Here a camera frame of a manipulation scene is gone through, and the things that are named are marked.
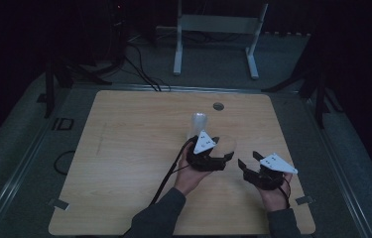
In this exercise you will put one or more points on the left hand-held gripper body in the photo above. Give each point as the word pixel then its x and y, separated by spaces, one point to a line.
pixel 206 158

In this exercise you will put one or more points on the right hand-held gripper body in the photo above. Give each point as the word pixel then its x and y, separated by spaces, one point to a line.
pixel 269 172

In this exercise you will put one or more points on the stack of clear plastic cups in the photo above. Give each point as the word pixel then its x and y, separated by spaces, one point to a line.
pixel 199 125

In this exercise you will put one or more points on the person's left hand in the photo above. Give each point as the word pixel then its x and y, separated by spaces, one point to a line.
pixel 190 178

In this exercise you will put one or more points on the person's right hand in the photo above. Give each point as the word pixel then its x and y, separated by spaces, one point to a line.
pixel 274 198

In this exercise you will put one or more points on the round grey table grommet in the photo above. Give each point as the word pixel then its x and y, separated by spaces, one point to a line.
pixel 218 106

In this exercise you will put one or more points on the grey tape piece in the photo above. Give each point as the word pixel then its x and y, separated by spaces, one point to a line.
pixel 59 205
pixel 305 200

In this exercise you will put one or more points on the black stand with legs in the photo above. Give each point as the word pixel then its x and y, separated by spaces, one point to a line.
pixel 315 89
pixel 64 76

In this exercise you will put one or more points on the white metal stand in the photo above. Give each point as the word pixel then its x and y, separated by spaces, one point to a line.
pixel 216 24

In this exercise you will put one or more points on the black floor tape marking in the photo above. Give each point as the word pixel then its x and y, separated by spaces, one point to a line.
pixel 62 124

